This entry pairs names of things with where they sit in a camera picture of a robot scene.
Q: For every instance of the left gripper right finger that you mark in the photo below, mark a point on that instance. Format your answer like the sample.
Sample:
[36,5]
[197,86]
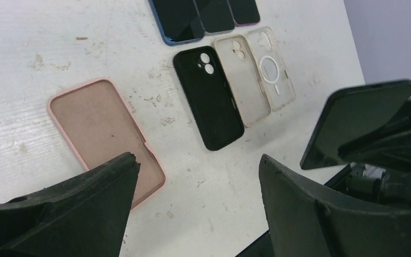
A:
[306,218]

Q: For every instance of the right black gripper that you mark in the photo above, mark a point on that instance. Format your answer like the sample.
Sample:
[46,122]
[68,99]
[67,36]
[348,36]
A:
[387,147]

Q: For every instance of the black phone case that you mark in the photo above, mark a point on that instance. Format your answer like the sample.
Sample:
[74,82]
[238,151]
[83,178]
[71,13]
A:
[209,96]

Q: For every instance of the beige phone case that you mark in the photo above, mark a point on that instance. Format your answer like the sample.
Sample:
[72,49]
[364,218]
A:
[244,80]

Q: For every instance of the phone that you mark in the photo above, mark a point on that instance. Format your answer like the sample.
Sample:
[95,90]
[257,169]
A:
[350,113]
[244,12]
[178,21]

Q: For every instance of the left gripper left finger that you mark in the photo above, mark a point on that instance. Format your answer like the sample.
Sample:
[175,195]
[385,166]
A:
[83,216]

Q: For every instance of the black smartphone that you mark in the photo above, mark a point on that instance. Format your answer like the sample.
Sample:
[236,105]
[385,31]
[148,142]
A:
[215,15]

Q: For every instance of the pink phone case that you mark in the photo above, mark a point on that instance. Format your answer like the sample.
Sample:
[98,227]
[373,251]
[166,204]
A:
[98,125]

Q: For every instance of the clear phone case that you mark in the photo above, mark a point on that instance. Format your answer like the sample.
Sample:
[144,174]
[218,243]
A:
[271,66]

